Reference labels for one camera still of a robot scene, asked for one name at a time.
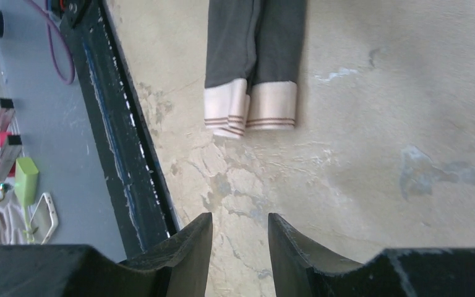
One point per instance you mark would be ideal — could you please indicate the green box off table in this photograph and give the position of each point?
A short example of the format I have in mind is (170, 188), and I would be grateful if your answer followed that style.
(26, 178)

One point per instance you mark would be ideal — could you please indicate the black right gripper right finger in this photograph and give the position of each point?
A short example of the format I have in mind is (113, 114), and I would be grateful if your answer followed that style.
(303, 267)

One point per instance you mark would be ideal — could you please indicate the dark grey boxer underwear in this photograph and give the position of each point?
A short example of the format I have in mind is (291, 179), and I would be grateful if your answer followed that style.
(254, 51)

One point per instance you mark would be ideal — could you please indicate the white framed phone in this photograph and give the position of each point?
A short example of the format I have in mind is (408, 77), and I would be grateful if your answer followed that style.
(44, 220)

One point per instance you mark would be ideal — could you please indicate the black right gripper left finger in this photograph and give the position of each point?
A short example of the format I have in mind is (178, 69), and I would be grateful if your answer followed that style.
(178, 266)

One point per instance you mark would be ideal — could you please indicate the white cloth off table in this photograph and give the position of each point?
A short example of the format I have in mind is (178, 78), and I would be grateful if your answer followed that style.
(12, 221)

